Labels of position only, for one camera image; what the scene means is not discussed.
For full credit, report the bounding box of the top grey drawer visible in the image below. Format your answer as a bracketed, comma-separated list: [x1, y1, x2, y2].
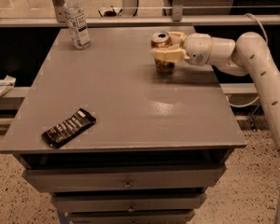
[22, 164, 226, 193]

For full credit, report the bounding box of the clear plastic water bottle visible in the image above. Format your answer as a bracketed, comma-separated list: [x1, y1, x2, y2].
[63, 0, 91, 49]

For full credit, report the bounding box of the grey drawer cabinet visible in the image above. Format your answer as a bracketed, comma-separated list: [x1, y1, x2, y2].
[0, 26, 247, 224]

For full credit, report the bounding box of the black snack bar wrapper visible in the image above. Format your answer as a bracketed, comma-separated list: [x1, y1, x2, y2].
[41, 108, 96, 148]

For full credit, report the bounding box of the black object behind rail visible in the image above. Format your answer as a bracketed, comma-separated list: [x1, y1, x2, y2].
[98, 7, 122, 17]

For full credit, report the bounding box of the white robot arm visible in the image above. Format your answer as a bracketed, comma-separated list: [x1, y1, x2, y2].
[151, 32, 280, 224]

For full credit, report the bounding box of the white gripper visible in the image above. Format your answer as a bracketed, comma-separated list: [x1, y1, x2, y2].
[151, 32, 212, 66]

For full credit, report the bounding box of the middle grey drawer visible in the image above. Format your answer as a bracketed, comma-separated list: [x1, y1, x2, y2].
[51, 193, 206, 213]

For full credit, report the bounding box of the white cable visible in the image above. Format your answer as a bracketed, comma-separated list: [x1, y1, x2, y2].
[226, 12, 269, 109]

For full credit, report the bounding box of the bottom grey drawer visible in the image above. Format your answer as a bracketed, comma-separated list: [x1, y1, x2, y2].
[69, 209, 194, 224]

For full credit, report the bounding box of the grey drawer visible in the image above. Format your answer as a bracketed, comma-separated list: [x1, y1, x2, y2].
[22, 164, 226, 193]
[69, 209, 194, 224]
[51, 193, 206, 213]

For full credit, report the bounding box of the orange soda can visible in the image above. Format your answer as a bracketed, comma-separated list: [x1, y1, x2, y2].
[150, 32, 175, 75]

